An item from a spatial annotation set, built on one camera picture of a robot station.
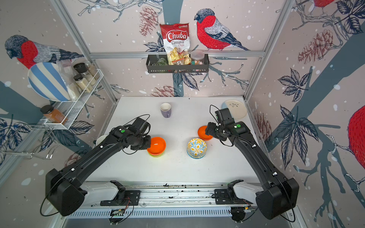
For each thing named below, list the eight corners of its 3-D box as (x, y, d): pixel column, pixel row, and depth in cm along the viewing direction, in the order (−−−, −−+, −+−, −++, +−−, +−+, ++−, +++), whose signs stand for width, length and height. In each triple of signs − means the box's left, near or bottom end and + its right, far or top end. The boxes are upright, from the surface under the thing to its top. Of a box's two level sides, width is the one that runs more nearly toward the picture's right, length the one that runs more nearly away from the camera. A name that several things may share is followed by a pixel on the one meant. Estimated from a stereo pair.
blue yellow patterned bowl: (190, 159, 88) (191, 155, 82) (185, 146, 94) (185, 140, 88) (207, 154, 90) (208, 149, 84) (201, 141, 96) (201, 135, 90)
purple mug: (160, 119, 107) (159, 113, 101) (162, 109, 114) (160, 102, 108) (171, 119, 107) (170, 112, 101) (172, 109, 114) (171, 102, 108)
